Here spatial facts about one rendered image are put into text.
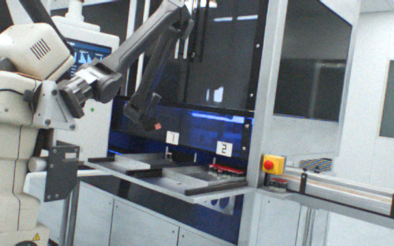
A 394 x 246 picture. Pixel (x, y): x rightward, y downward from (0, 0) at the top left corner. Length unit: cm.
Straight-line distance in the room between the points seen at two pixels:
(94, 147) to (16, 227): 112
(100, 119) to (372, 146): 475
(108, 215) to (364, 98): 474
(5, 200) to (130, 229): 122
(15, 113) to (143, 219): 127
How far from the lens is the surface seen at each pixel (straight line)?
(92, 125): 216
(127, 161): 179
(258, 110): 161
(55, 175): 113
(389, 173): 615
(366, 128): 620
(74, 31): 211
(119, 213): 230
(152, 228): 209
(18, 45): 108
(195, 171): 178
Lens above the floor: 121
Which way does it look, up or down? 3 degrees down
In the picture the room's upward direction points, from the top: 7 degrees clockwise
